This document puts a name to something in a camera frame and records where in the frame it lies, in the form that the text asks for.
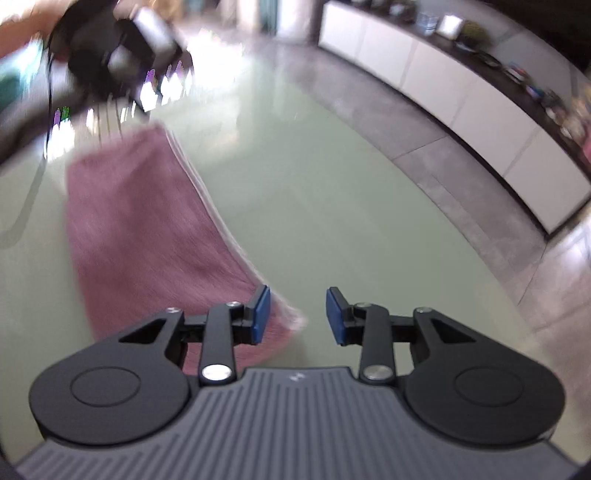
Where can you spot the person's left forearm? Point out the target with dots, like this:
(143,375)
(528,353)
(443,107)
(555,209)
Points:
(27,32)

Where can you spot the yellow-green plant in dark pot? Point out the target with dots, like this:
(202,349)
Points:
(474,32)

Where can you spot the white television cabinet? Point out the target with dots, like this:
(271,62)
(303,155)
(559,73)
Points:
(461,92)

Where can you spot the pink towel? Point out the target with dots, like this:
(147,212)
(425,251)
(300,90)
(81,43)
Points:
(152,221)

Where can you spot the white photo frame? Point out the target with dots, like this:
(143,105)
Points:
(449,26)

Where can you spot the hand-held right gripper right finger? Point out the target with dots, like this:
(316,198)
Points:
(336,316)

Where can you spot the white tower air conditioner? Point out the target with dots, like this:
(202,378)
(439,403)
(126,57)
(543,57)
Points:
(298,18)

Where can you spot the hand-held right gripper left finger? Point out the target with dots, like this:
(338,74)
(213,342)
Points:
(262,314)

